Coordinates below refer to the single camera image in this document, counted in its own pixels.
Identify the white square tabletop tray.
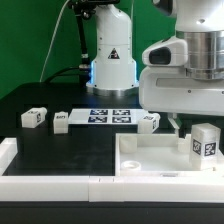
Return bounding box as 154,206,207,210
114,133,224,176

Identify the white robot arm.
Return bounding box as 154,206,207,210
87,0,224,116

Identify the grey thin cable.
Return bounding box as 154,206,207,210
39,0,72,84

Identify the white U-shaped fence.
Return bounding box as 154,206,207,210
0,138,224,203

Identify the white marker base plate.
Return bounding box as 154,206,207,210
69,109,147,125

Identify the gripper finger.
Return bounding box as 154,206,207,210
168,113,181,136

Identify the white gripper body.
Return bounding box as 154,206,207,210
139,36,224,116

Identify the black cable hose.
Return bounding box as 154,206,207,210
43,0,98,84

